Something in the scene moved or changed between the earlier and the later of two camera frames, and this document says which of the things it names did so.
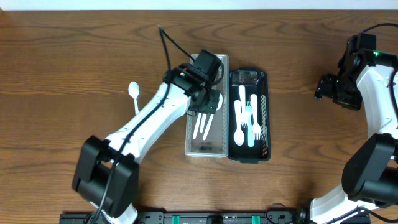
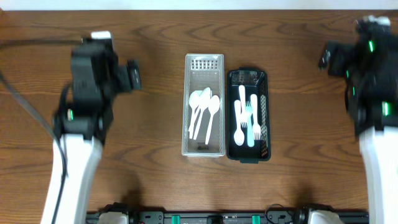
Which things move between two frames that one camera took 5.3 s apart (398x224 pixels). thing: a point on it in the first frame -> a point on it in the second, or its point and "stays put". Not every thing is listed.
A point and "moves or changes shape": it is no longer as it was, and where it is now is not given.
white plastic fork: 257,130 stays put
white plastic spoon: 202,122 moves or changes shape
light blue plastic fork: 250,132 stays put
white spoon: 239,137 stays put
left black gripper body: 208,101 -> 123,86
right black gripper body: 329,85 -> 344,61
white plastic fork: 244,116 stays put
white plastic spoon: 196,126 moves or changes shape
